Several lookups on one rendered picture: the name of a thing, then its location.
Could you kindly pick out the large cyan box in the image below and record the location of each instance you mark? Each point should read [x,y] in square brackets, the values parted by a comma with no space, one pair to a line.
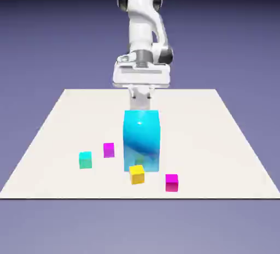
[141,140]

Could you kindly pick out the small yellow cube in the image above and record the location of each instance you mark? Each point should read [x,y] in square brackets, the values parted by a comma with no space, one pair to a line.
[137,175]

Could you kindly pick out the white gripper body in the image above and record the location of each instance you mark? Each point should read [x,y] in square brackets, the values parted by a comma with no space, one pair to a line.
[141,77]

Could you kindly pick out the small teal cube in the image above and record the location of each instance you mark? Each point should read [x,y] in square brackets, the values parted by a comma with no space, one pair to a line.
[85,160]

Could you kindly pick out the small purple cube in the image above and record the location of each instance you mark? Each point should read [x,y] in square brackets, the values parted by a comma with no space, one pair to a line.
[109,150]

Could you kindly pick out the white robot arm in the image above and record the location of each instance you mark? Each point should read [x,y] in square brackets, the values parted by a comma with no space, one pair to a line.
[140,29]

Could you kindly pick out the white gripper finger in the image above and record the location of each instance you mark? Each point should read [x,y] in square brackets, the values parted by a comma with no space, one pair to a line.
[150,93]
[132,93]

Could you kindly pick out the small magenta cube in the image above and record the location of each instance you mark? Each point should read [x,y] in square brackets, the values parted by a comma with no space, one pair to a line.
[171,183]

